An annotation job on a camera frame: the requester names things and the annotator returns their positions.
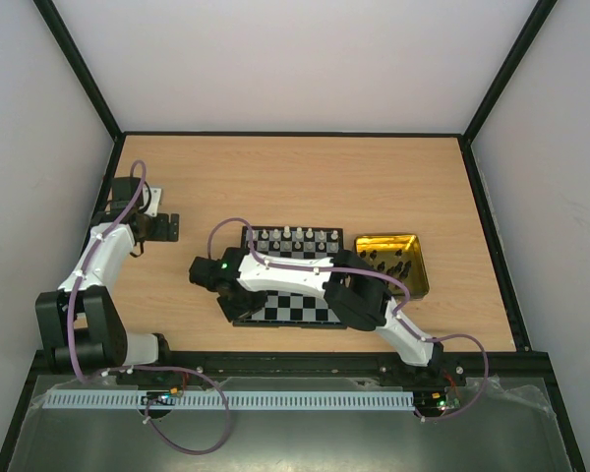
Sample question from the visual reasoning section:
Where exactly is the gold metal tin tray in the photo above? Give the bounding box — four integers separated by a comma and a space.
354, 233, 430, 300

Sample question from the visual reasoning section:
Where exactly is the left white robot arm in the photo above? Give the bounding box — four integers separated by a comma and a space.
35, 176, 179, 374

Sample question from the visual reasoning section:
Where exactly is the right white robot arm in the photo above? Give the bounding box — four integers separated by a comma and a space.
189, 248, 443, 385

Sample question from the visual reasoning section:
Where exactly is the black white chessboard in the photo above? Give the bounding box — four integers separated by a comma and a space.
234, 226, 345, 329

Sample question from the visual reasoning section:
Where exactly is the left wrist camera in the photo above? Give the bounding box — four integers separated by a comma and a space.
141, 185, 163, 217

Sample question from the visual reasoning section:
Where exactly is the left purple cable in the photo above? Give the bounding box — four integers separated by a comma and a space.
67, 159, 232, 454

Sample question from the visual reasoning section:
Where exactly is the black mounting rail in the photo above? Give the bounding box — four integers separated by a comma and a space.
115, 351, 468, 387

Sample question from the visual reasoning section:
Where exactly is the white slotted cable duct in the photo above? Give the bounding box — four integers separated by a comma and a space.
42, 389, 414, 411

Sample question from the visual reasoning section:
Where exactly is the black frame enclosure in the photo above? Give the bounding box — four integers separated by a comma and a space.
0, 1, 585, 471

